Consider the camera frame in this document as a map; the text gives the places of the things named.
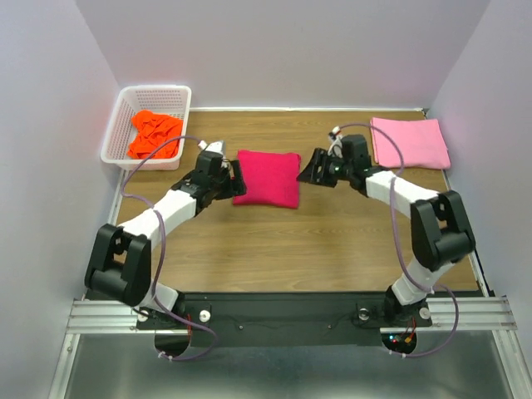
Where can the aluminium frame rail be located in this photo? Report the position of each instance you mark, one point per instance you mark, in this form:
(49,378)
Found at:
(86,317)

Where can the white plastic laundry basket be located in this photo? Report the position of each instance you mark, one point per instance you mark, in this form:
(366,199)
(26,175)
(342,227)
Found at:
(171,100)

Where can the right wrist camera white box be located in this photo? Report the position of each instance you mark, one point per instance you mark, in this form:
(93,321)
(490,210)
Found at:
(335,137)

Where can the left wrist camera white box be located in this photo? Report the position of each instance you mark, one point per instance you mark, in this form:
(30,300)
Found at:
(216,146)

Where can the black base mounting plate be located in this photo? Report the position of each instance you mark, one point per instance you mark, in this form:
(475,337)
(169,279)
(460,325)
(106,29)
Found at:
(267,319)

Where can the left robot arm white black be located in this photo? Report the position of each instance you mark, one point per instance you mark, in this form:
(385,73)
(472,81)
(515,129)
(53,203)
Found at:
(120,262)

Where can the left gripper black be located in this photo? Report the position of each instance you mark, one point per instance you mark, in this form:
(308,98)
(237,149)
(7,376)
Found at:
(235,186)

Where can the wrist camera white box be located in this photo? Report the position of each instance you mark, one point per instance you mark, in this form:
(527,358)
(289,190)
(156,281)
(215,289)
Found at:
(335,137)
(216,146)

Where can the orange t-shirt in basket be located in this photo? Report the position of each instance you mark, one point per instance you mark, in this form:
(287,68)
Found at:
(153,130)

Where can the folded light pink t-shirt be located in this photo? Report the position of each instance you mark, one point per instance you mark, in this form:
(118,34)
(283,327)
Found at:
(420,142)

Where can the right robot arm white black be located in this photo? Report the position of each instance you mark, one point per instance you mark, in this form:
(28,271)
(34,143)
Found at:
(441,235)

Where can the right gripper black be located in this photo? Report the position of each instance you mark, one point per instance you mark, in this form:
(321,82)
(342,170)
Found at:
(320,158)

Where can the magenta red t-shirt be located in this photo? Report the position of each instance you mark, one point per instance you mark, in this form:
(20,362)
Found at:
(270,179)

